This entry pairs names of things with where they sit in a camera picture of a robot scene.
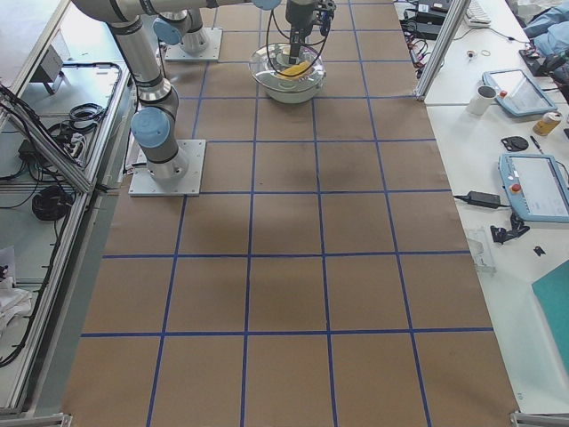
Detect aluminium frame post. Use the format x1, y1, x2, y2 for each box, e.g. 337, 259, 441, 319
413, 0, 469, 101

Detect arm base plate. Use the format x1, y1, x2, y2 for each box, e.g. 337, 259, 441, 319
128, 140, 206, 197
165, 28, 223, 62

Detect pale green cooking pot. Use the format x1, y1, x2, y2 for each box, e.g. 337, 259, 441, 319
252, 68, 326, 104

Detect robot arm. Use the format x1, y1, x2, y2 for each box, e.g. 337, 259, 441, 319
74, 1, 234, 181
153, 9, 223, 61

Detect glass pot lid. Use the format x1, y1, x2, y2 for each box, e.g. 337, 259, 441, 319
248, 43, 325, 75

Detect coiled black cables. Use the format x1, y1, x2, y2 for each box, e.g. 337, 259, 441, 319
31, 184, 75, 222

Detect orange drink can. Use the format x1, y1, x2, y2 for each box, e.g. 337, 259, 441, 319
533, 111, 563, 136

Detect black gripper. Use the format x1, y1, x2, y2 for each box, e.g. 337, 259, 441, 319
285, 0, 336, 65

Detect teach pendant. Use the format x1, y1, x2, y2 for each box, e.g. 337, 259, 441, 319
482, 68, 557, 117
498, 153, 568, 223

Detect teach pendant far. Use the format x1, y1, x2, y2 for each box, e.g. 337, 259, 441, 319
482, 68, 557, 117

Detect yellow corn cob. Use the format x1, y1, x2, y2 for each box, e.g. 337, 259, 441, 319
278, 61, 312, 78

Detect clear plastic box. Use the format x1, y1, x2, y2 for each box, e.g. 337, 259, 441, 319
464, 228, 496, 274

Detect black round object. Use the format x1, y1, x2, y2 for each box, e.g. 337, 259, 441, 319
501, 136, 529, 152

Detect white mug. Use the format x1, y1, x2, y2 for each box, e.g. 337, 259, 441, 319
466, 85, 497, 117

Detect teach pendant near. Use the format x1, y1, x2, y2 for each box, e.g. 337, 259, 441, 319
498, 153, 568, 223

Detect black power brick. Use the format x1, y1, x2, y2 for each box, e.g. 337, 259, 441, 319
414, 0, 452, 26

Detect black power adapter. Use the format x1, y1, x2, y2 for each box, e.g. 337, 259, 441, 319
466, 190, 509, 209

